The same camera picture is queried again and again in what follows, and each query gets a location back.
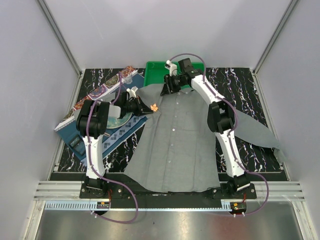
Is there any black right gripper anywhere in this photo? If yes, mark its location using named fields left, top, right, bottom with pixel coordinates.
left=159, top=74, right=185, bottom=98

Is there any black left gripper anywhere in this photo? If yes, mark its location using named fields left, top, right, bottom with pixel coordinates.
left=123, top=95, right=153, bottom=117

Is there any gold leaf brooch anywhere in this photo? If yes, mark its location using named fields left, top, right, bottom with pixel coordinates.
left=150, top=103, right=159, bottom=112

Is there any grey button shirt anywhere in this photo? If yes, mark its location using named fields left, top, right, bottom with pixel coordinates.
left=71, top=83, right=287, bottom=194

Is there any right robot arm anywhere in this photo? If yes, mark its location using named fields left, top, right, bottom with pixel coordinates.
left=160, top=58, right=251, bottom=199

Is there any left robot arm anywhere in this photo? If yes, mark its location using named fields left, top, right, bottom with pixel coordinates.
left=76, top=87, right=154, bottom=198

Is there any green plastic tray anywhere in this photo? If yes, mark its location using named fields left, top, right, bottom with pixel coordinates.
left=143, top=60, right=207, bottom=87

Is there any teal patterned plate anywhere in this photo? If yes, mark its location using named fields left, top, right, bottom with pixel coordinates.
left=106, top=112, right=132, bottom=129

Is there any colourful patterned table runner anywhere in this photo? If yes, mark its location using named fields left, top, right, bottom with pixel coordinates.
left=54, top=66, right=145, bottom=132

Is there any clear small glass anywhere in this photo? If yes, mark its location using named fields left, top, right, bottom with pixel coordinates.
left=123, top=71, right=133, bottom=84

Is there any blue patterned placemat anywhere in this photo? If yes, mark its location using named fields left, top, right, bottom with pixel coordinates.
left=54, top=74, right=147, bottom=162

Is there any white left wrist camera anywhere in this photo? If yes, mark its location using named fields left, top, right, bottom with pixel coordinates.
left=126, top=86, right=138, bottom=98

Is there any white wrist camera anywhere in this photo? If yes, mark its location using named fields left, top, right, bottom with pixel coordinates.
left=126, top=86, right=138, bottom=98
left=164, top=60, right=178, bottom=76

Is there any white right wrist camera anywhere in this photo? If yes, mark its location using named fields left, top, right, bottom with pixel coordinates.
left=164, top=60, right=178, bottom=76

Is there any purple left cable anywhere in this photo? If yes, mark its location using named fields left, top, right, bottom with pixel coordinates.
left=86, top=72, right=139, bottom=224

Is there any purple cable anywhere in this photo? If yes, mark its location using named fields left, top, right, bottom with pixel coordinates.
left=167, top=52, right=270, bottom=217
left=86, top=72, right=139, bottom=224

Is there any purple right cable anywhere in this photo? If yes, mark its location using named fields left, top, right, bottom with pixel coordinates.
left=167, top=52, right=270, bottom=217

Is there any left frame post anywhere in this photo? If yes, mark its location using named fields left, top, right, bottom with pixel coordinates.
left=36, top=0, right=84, bottom=79

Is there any frame post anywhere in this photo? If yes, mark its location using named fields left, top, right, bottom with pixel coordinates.
left=252, top=0, right=300, bottom=76
left=36, top=0, right=84, bottom=79

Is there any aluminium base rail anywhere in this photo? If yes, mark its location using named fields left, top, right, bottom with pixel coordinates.
left=33, top=174, right=305, bottom=212

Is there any right frame post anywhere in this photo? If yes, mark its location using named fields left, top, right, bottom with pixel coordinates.
left=252, top=0, right=300, bottom=76

